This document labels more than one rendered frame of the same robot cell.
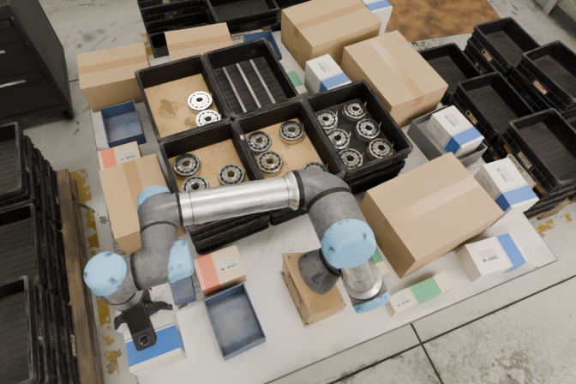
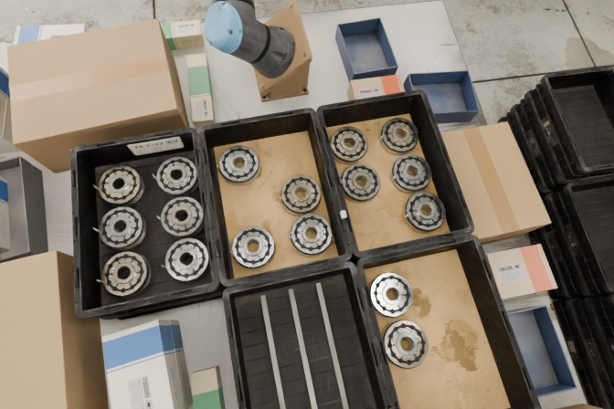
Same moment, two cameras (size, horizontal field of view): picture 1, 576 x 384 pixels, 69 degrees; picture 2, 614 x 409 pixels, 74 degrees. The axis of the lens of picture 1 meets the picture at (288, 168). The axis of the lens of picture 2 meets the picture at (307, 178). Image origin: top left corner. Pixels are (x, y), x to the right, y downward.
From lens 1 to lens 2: 1.28 m
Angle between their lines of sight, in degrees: 53
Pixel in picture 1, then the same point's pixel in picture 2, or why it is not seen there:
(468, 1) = not seen: outside the picture
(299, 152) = (249, 212)
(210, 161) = (388, 220)
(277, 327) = (322, 47)
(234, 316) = (364, 62)
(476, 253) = not seen: hidden behind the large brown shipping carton
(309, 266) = (283, 37)
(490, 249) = not seen: hidden behind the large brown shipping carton
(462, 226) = (76, 41)
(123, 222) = (501, 140)
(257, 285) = (335, 87)
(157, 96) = (482, 382)
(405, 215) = (142, 68)
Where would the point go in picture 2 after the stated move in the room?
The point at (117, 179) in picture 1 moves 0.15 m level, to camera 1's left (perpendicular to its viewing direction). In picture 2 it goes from (522, 203) to (578, 218)
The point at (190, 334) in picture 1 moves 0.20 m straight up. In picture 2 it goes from (407, 57) to (427, 15)
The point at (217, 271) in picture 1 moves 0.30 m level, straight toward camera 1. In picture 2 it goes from (382, 89) to (361, 12)
